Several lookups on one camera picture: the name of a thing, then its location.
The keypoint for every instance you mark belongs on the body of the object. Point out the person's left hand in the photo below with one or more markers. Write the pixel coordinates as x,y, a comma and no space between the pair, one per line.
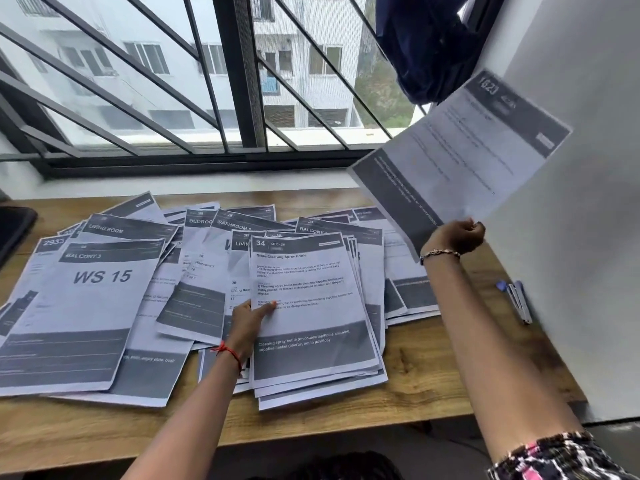
244,328

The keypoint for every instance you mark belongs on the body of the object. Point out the person's right hand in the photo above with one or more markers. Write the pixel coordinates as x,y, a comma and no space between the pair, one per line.
450,238

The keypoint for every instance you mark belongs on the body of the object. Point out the person's right fingers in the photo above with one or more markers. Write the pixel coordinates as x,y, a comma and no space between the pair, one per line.
470,228

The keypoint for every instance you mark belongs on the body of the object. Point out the person's left thumb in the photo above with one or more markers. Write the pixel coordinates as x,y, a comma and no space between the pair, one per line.
265,307

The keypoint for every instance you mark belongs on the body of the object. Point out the person's left forearm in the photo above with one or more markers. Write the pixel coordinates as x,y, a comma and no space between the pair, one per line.
192,419

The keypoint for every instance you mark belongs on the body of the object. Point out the person's right forearm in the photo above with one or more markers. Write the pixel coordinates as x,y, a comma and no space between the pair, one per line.
485,354

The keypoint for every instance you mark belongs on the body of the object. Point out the red wrist thread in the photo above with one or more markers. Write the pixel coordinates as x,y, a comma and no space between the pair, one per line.
231,350

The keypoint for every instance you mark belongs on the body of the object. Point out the pile of printed papers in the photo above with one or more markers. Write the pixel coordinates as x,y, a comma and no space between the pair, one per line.
100,294

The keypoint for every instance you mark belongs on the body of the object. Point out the dark blue hanging cloth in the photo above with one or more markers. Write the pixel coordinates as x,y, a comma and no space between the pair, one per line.
430,44

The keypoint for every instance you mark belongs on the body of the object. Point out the white apartment building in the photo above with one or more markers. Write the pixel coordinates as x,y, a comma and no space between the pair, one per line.
300,54

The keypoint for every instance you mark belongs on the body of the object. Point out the patterned black pink sleeve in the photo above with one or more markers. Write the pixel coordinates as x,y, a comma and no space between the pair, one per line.
565,459

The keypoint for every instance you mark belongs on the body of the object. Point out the black metal window grille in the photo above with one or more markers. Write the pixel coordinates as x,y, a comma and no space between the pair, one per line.
150,74

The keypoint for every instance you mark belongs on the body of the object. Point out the black flat device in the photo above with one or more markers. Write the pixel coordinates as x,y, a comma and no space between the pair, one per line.
12,229

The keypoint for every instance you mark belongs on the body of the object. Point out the black window frame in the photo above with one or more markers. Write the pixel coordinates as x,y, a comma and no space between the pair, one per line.
240,69

